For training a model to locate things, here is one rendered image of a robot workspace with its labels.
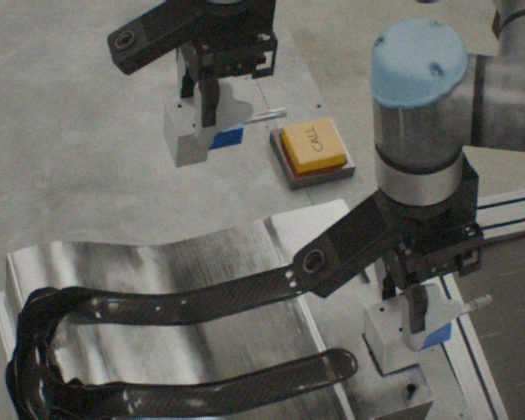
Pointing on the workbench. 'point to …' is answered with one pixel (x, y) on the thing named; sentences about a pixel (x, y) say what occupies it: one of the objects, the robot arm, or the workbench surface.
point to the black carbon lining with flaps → (345, 365)
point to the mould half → (126, 254)
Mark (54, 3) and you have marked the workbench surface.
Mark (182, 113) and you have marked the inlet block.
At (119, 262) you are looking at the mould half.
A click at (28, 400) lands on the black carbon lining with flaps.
